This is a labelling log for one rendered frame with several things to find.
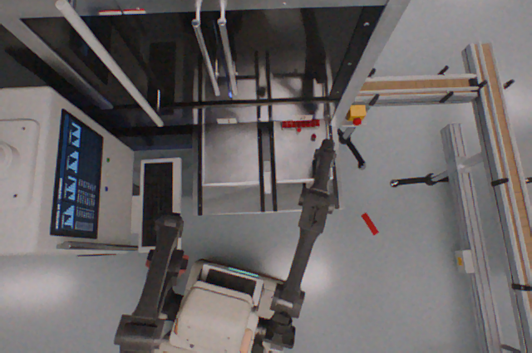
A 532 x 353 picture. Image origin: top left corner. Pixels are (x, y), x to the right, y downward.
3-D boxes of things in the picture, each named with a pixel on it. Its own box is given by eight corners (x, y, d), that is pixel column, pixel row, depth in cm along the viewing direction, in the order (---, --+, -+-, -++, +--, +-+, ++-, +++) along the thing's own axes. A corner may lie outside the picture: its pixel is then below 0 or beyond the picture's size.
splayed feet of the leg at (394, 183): (389, 178, 265) (395, 174, 251) (457, 175, 266) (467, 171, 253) (390, 189, 263) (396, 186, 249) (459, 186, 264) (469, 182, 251)
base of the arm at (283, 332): (258, 340, 126) (293, 350, 126) (263, 323, 123) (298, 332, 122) (263, 321, 134) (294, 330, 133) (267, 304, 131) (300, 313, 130)
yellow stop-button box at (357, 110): (346, 107, 175) (348, 101, 168) (361, 106, 176) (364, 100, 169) (347, 122, 173) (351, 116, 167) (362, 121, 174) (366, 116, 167)
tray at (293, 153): (272, 113, 182) (273, 110, 179) (325, 111, 183) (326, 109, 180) (276, 182, 174) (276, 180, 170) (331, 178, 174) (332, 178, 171)
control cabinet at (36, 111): (97, 151, 184) (-19, 81, 109) (136, 149, 185) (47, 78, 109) (90, 256, 171) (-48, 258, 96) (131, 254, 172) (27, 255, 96)
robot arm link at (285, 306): (271, 323, 125) (286, 328, 125) (277, 301, 121) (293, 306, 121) (276, 304, 134) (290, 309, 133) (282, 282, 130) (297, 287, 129)
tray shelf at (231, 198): (193, 118, 183) (193, 117, 181) (334, 112, 185) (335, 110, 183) (193, 216, 171) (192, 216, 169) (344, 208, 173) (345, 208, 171)
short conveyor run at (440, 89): (336, 111, 187) (342, 99, 172) (333, 83, 191) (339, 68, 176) (469, 105, 189) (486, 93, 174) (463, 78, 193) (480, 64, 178)
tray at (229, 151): (203, 116, 181) (201, 114, 178) (256, 114, 182) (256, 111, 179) (203, 185, 173) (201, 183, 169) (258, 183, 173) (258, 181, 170)
